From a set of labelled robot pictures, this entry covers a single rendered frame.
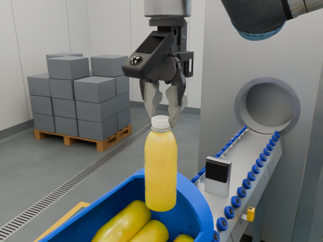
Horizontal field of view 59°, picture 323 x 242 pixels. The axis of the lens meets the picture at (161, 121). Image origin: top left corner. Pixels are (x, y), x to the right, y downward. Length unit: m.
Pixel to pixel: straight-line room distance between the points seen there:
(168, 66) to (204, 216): 0.38
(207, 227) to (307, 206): 0.65
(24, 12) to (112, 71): 1.73
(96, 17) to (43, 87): 2.31
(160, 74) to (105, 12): 5.39
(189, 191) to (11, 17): 4.37
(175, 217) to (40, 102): 3.69
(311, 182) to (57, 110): 3.49
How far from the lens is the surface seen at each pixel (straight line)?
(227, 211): 1.07
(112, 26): 5.85
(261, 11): 0.54
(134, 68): 0.49
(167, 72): 0.55
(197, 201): 0.73
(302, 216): 1.34
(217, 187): 1.22
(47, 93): 4.22
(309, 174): 1.25
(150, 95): 0.59
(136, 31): 5.59
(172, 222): 0.84
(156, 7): 0.54
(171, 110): 0.57
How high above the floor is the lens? 1.59
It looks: 18 degrees down
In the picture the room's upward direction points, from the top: straight up
